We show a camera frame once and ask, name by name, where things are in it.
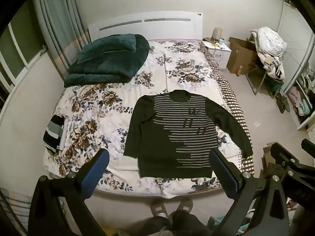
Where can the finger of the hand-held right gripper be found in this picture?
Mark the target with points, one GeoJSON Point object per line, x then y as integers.
{"type": "Point", "coordinates": [283, 153]}
{"type": "Point", "coordinates": [308, 145]}

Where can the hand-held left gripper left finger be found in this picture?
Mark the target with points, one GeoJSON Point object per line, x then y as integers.
{"type": "Point", "coordinates": [98, 167]}

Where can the grey curtain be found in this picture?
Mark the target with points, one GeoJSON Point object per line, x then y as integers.
{"type": "Point", "coordinates": [59, 24]}

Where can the folded black grey striped garment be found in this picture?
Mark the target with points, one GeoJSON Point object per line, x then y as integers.
{"type": "Point", "coordinates": [53, 135]}

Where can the person's right leg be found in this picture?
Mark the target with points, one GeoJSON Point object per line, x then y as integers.
{"type": "Point", "coordinates": [189, 223]}

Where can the brown cardboard box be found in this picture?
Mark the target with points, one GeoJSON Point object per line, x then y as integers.
{"type": "Point", "coordinates": [242, 56]}

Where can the person's left leg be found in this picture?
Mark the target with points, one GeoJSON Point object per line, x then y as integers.
{"type": "Point", "coordinates": [157, 226]}

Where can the grey checked cloth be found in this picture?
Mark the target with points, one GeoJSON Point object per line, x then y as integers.
{"type": "Point", "coordinates": [14, 206]}

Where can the dark green fleece blanket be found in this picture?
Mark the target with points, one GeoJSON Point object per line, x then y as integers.
{"type": "Point", "coordinates": [105, 59]}

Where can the dark green striped sweater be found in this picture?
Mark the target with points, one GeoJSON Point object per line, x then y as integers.
{"type": "Point", "coordinates": [172, 132]}

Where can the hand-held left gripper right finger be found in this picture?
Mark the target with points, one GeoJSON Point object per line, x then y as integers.
{"type": "Point", "coordinates": [221, 169]}

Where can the window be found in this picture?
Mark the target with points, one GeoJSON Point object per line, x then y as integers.
{"type": "Point", "coordinates": [17, 51]}

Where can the white wardrobe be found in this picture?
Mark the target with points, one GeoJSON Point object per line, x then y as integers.
{"type": "Point", "coordinates": [299, 78]}

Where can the folded white cloth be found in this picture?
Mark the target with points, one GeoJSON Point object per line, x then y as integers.
{"type": "Point", "coordinates": [64, 135]}

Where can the brown checked bed sheet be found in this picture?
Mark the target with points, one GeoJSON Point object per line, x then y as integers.
{"type": "Point", "coordinates": [231, 98]}

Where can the person's leg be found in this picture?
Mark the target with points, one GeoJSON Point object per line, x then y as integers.
{"type": "Point", "coordinates": [157, 226]}
{"type": "Point", "coordinates": [189, 223]}

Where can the white nightstand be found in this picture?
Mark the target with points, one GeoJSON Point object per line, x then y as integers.
{"type": "Point", "coordinates": [219, 51]}

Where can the metal folding chair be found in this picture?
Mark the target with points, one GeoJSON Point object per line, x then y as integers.
{"type": "Point", "coordinates": [260, 78]}

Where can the beige jar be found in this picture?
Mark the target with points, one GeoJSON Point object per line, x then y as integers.
{"type": "Point", "coordinates": [218, 33]}

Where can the pile of white clothes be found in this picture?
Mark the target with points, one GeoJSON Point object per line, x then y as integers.
{"type": "Point", "coordinates": [269, 46]}

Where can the pair of green slippers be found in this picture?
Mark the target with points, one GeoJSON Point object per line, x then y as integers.
{"type": "Point", "coordinates": [283, 103]}

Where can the white bed headboard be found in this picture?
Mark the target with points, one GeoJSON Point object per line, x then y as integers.
{"type": "Point", "coordinates": [145, 23]}

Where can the floral bed blanket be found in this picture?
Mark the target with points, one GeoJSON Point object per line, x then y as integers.
{"type": "Point", "coordinates": [103, 118]}

